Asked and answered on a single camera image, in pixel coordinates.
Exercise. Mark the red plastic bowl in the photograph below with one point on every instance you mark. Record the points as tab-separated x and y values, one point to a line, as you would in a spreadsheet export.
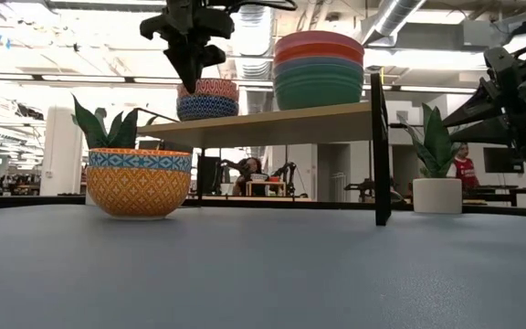
318	50

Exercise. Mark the artificial plant in white pot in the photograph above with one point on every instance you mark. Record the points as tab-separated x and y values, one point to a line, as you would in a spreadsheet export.
121	132
436	194

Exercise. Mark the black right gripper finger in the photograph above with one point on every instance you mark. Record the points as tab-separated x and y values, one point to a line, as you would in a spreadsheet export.
487	133
473	107

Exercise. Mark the wooden shelf with black frame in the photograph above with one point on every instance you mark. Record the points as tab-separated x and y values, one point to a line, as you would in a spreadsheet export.
267	125

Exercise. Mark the green plastic bowl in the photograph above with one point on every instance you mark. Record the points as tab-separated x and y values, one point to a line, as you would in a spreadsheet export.
318	91

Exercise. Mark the red patterned ceramic bowl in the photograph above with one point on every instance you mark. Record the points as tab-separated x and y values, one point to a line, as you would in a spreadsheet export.
210	89

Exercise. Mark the blue patterned ceramic bowl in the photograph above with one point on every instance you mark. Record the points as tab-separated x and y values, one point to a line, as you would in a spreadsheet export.
207	109

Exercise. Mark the black monitor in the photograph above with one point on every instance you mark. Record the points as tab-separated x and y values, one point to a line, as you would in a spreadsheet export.
502	160

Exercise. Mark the background black robot arm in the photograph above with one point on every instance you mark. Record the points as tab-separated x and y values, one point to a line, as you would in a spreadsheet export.
288	176

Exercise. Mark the standing person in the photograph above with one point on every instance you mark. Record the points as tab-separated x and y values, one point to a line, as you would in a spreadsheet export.
464	169

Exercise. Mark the yellow patterned ceramic bowl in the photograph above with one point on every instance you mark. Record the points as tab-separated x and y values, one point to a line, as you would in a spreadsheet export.
137	187

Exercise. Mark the small wooden table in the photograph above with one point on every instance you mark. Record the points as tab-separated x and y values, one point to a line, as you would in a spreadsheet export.
265	185

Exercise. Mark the white pillar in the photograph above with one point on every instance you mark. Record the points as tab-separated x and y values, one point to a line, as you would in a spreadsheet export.
62	151

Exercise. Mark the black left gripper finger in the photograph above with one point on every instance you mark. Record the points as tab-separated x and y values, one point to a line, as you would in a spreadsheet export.
185	66
212	56

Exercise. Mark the pink plastic bowl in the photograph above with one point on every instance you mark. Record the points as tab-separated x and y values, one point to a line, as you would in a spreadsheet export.
318	37

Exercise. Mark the seated person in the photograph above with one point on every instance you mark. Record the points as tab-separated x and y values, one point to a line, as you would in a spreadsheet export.
249	171

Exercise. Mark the black table frame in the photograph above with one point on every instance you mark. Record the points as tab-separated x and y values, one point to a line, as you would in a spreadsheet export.
39	201

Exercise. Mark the silver ventilation duct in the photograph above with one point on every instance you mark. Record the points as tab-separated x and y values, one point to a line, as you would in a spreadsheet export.
391	16

